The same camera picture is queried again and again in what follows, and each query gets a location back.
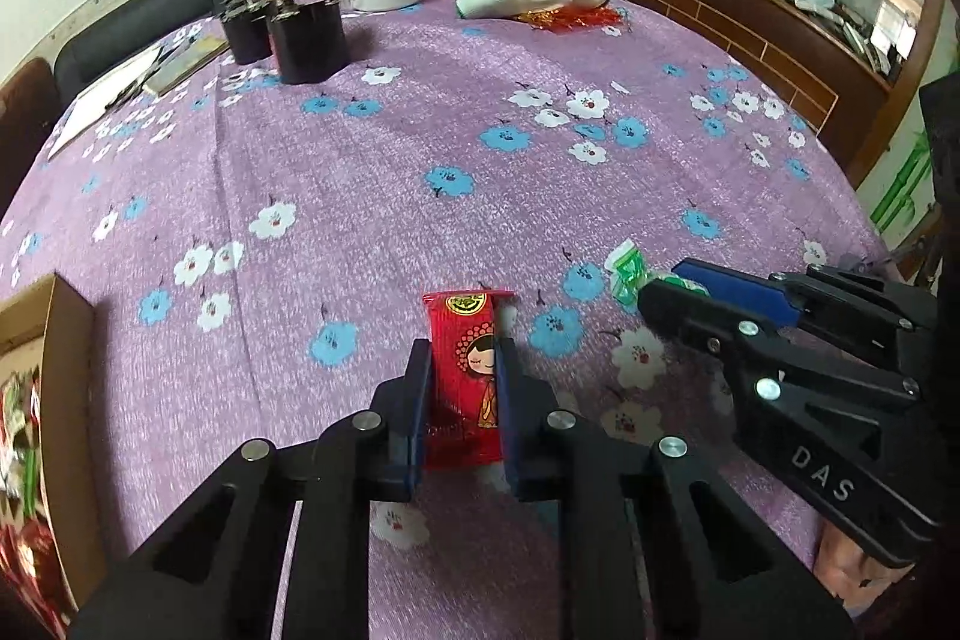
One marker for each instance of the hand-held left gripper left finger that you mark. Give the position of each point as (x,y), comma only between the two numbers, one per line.
(416,400)

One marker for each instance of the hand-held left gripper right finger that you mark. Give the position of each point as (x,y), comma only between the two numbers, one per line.
(508,400)

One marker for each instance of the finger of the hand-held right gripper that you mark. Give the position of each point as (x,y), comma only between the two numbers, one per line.
(735,291)
(690,314)

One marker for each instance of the red packet with girl figure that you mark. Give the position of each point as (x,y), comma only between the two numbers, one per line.
(465,370)

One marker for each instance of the green white candy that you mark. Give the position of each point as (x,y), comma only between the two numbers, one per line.
(626,272)

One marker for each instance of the shallow cardboard box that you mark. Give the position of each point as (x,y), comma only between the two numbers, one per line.
(71,422)

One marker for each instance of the pile of snack packets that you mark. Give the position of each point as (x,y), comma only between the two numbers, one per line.
(19,407)

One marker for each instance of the wooden cabinet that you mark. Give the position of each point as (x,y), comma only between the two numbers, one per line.
(750,33)

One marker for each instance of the purple floral tablecloth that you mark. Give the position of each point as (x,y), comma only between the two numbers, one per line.
(375,160)

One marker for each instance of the red foil wrappers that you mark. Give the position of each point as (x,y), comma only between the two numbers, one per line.
(592,16)

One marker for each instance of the dark jar with wooden knob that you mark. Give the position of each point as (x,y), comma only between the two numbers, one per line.
(244,29)
(304,40)

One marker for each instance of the black pens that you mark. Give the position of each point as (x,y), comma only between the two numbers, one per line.
(139,78)

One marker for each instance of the papers and notebook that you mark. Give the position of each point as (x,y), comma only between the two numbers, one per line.
(90,108)

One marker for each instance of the maroon armchair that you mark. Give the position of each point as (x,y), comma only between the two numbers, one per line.
(26,115)

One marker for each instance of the green bamboo wall sticker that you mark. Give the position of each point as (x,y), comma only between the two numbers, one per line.
(904,183)

